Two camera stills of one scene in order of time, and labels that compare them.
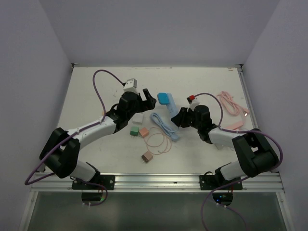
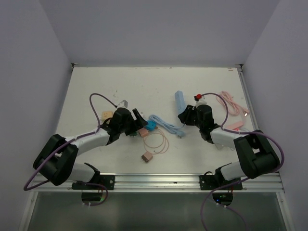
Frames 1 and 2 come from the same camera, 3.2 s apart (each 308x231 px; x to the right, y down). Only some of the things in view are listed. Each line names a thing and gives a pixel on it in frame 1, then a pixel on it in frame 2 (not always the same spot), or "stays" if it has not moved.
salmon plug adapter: x=193 y=103 → x=202 y=101
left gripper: x=149 y=103 → x=138 y=123
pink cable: x=231 y=106 stays
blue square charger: x=163 y=98 → x=151 y=125
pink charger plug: x=144 y=132 stays
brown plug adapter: x=147 y=157 stays
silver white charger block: x=220 y=146 stays
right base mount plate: x=212 y=182 stays
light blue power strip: x=173 y=109 → x=180 y=105
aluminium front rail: x=157 y=183 stays
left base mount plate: x=108 y=181 stays
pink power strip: x=236 y=125 stays
